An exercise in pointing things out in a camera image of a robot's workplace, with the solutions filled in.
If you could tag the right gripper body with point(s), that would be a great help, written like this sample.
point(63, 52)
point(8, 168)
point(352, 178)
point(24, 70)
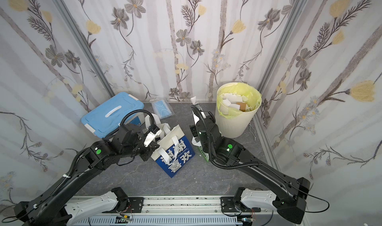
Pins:
point(198, 118)

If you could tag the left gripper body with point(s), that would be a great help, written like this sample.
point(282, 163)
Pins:
point(144, 144)

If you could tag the blue paper bag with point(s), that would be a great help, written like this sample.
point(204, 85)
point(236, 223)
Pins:
point(174, 152)
point(156, 131)

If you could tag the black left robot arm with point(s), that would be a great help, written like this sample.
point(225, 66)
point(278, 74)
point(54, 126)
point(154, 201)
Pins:
point(52, 208)

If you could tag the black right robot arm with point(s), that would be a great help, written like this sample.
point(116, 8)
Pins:
point(286, 195)

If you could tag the green white paper bag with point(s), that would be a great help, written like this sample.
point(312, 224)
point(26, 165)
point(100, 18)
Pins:
point(196, 142)

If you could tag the bagged blue face masks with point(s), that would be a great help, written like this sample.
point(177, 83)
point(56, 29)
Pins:
point(161, 108)

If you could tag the cream trash bin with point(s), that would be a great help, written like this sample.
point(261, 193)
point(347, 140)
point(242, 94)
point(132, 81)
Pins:
point(233, 127)

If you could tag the blue lidded storage box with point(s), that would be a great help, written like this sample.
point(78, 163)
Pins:
point(106, 117)

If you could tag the yellow-green bin liner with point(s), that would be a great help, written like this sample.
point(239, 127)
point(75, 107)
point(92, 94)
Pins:
point(231, 93)

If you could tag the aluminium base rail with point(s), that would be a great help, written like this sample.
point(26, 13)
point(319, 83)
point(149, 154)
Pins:
point(196, 210)

